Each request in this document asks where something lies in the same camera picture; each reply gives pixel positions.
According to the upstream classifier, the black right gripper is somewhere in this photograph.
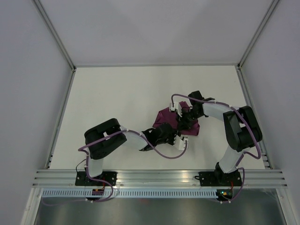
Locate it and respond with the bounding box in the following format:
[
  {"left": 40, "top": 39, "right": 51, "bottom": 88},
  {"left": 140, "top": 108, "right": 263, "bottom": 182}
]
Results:
[{"left": 175, "top": 108, "right": 203, "bottom": 131}]

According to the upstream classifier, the purple cloth napkin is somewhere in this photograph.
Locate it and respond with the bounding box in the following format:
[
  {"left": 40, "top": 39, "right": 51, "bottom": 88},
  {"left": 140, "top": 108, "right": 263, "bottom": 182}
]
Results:
[{"left": 153, "top": 101, "right": 202, "bottom": 136}]

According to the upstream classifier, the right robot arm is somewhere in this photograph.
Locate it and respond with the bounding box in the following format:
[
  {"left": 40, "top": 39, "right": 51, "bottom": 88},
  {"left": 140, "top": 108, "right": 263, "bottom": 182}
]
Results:
[{"left": 171, "top": 91, "right": 263, "bottom": 185}]

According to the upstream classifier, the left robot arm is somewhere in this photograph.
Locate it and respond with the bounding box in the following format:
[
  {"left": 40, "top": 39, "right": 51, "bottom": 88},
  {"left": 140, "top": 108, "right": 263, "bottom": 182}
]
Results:
[{"left": 83, "top": 118, "right": 187, "bottom": 186}]

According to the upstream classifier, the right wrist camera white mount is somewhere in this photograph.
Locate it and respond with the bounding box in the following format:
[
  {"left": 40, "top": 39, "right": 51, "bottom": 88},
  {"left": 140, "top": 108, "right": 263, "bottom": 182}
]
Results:
[{"left": 169, "top": 102, "right": 182, "bottom": 117}]

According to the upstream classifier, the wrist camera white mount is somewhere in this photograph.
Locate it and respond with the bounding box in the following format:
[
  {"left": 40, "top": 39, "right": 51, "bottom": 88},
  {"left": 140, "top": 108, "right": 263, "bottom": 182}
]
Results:
[
  {"left": 174, "top": 135, "right": 189, "bottom": 150},
  {"left": 169, "top": 102, "right": 182, "bottom": 117}
]

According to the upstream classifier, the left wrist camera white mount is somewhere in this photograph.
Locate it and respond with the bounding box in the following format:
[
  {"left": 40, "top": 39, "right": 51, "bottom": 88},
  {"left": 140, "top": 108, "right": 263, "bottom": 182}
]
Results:
[{"left": 174, "top": 135, "right": 189, "bottom": 150}]

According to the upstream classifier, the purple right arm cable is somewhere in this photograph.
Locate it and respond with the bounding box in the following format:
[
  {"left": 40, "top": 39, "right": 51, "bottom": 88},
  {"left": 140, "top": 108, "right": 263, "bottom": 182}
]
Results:
[{"left": 171, "top": 93, "right": 261, "bottom": 188}]

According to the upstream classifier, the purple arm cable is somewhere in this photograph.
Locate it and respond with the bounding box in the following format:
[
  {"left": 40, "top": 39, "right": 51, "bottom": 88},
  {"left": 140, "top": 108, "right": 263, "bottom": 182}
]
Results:
[
  {"left": 171, "top": 93, "right": 261, "bottom": 188},
  {"left": 42, "top": 130, "right": 188, "bottom": 207}
]

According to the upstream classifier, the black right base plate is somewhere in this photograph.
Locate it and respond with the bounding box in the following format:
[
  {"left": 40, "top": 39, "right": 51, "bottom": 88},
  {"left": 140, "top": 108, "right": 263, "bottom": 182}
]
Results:
[{"left": 198, "top": 171, "right": 242, "bottom": 187}]

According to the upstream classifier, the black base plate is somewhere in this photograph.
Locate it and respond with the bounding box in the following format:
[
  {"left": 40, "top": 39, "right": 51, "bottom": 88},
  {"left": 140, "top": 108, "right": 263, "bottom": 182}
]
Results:
[
  {"left": 198, "top": 171, "right": 242, "bottom": 187},
  {"left": 75, "top": 171, "right": 117, "bottom": 187}
]

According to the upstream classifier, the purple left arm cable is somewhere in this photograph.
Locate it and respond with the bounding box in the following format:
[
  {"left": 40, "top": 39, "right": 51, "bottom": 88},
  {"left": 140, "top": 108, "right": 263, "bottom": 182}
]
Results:
[{"left": 42, "top": 130, "right": 188, "bottom": 207}]

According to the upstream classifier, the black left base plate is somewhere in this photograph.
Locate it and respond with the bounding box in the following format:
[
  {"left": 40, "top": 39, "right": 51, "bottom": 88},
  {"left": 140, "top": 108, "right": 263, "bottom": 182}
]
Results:
[{"left": 75, "top": 171, "right": 117, "bottom": 187}]

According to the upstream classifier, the aluminium front rail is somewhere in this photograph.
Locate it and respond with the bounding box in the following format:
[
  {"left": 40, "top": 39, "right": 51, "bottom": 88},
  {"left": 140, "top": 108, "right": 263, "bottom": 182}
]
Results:
[{"left": 31, "top": 169, "right": 287, "bottom": 189}]

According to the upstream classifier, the white slotted cable duct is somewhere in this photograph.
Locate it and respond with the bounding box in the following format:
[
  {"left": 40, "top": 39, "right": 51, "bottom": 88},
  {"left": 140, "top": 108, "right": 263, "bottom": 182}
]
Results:
[{"left": 42, "top": 188, "right": 217, "bottom": 198}]

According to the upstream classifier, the aluminium frame post left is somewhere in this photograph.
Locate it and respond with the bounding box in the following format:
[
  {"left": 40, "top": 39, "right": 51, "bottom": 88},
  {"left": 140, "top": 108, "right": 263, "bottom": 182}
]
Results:
[{"left": 32, "top": 0, "right": 76, "bottom": 71}]

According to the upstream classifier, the aluminium frame post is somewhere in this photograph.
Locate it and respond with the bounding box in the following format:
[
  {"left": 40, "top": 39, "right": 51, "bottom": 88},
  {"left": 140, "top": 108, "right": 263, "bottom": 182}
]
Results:
[
  {"left": 32, "top": 0, "right": 76, "bottom": 71},
  {"left": 236, "top": 0, "right": 281, "bottom": 70}
]

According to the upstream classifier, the aluminium frame post right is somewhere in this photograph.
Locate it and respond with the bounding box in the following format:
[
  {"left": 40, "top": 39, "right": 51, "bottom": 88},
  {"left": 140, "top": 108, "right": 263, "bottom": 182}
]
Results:
[{"left": 236, "top": 0, "right": 281, "bottom": 70}]

